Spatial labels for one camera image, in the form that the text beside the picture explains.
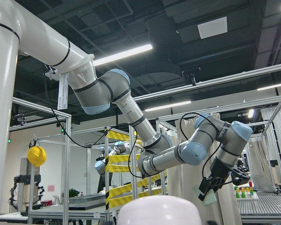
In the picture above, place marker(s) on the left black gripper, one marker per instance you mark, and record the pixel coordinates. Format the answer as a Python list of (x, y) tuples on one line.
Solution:
[(220, 171)]

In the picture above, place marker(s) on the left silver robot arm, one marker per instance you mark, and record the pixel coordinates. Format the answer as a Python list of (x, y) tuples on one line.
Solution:
[(96, 94)]

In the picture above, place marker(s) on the yellow hard hat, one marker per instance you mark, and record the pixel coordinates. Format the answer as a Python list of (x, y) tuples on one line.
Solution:
[(36, 156)]

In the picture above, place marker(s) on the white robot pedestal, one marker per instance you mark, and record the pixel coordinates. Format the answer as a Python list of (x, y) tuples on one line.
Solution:
[(25, 38)]

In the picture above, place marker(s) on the green cup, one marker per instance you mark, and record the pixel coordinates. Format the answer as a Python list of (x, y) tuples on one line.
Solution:
[(206, 200)]

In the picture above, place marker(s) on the pink cup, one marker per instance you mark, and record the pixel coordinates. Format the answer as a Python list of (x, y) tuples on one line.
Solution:
[(159, 210)]

